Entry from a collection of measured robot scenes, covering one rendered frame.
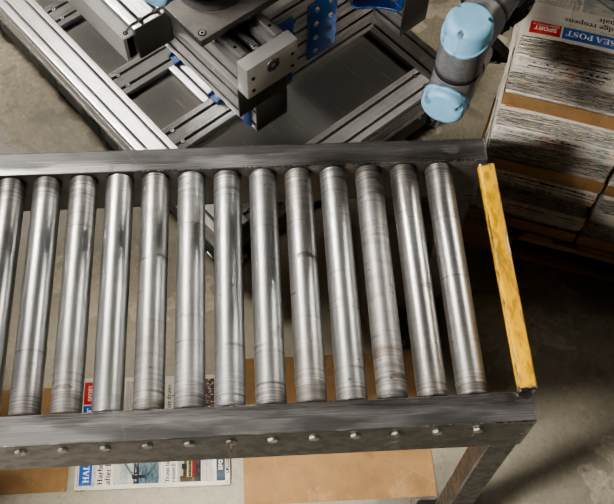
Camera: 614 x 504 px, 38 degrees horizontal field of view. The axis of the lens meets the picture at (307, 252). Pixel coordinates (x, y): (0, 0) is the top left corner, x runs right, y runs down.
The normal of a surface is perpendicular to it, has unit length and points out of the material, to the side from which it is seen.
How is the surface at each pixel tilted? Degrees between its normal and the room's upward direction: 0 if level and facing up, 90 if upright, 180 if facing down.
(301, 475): 0
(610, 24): 0
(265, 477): 0
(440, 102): 91
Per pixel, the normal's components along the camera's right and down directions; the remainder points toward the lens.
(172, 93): 0.02, -0.49
